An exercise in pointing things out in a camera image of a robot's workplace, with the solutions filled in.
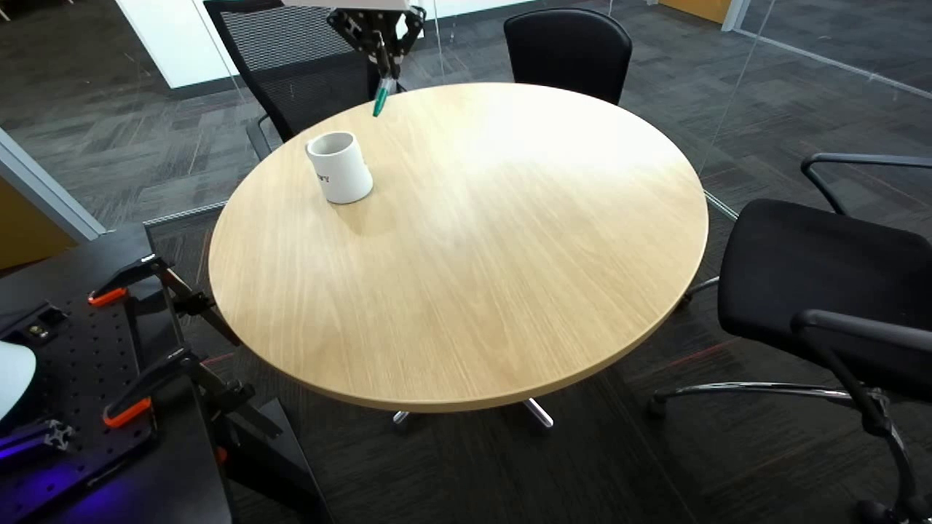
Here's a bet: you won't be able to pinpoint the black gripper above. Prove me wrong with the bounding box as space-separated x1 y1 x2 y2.
324 2 432 88

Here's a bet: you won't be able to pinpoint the green capped marker pen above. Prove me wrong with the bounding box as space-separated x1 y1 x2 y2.
369 75 398 120

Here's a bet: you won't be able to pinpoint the white ceramic mug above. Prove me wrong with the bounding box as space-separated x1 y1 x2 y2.
303 129 376 206

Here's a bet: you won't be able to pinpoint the black armrest office chair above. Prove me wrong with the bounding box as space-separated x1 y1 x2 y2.
643 149 932 524

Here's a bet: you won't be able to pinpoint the black perforated mounting board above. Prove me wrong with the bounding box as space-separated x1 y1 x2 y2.
0 228 235 524

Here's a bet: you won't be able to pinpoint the wooden door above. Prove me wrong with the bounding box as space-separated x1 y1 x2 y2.
657 0 750 30

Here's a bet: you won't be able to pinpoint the black padded chair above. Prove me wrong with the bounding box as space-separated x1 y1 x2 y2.
500 5 635 109

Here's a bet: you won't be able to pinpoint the chrome table base legs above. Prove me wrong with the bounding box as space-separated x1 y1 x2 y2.
386 394 560 435

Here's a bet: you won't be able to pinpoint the orange handled bar clamp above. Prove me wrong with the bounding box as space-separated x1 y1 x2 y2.
99 347 286 440
85 251 241 350

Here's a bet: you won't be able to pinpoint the black mesh office chair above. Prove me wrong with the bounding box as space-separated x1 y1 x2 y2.
201 0 408 161

